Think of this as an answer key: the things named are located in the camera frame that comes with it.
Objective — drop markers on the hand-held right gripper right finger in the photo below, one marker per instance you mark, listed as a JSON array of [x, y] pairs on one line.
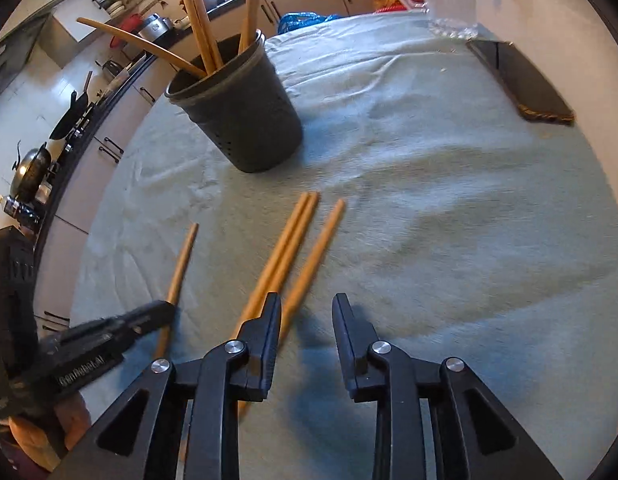
[[344, 340]]

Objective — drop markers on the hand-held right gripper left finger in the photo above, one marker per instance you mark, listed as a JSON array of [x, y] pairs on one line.
[[269, 340]]

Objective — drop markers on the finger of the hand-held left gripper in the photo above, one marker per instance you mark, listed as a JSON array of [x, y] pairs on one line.
[[151, 314]]

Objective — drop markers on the grey perforated utensil holder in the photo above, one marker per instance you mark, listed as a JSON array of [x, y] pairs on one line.
[[244, 115]]

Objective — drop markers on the person's left hand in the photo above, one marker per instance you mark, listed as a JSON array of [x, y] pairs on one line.
[[71, 422]]

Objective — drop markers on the blue-grey tablecloth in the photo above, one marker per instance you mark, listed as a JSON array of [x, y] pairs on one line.
[[414, 210]]

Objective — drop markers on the dark wok with lid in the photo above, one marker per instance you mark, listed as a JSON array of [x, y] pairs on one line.
[[31, 172]]

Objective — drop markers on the black frying pan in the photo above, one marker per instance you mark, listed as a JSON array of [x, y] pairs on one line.
[[71, 110]]

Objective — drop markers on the steel cooking pot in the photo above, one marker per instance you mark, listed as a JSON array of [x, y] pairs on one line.
[[156, 27]]

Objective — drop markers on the red pot lid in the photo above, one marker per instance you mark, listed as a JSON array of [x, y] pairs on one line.
[[129, 27]]

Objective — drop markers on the stack of white dishes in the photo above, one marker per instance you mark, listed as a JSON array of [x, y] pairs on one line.
[[109, 4]]

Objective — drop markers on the blue plastic bag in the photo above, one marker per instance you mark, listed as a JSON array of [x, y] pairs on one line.
[[301, 20]]

